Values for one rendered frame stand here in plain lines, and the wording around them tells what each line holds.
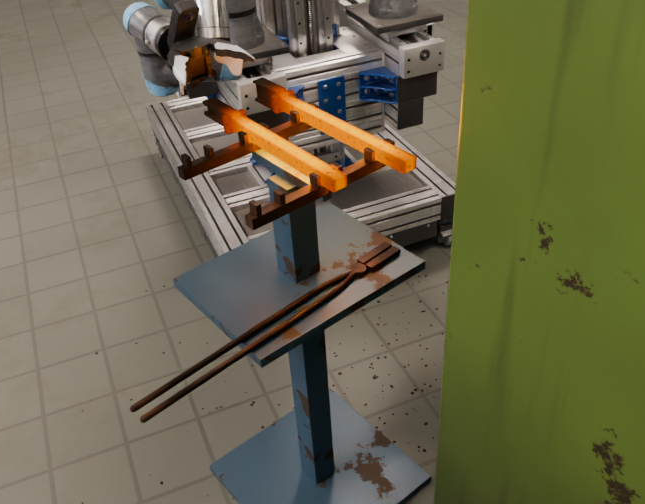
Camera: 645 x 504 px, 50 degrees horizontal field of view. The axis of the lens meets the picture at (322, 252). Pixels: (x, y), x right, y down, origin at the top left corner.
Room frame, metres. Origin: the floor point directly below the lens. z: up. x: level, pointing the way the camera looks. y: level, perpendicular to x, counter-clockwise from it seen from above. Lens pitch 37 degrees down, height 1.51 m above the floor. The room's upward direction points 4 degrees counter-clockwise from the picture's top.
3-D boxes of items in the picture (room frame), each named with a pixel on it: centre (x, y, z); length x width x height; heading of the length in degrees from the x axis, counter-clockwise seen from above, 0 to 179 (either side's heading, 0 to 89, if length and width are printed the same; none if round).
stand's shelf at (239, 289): (1.08, 0.05, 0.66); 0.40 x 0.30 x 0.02; 127
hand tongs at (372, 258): (0.93, 0.08, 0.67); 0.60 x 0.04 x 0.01; 131
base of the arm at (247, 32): (1.96, 0.20, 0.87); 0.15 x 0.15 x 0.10
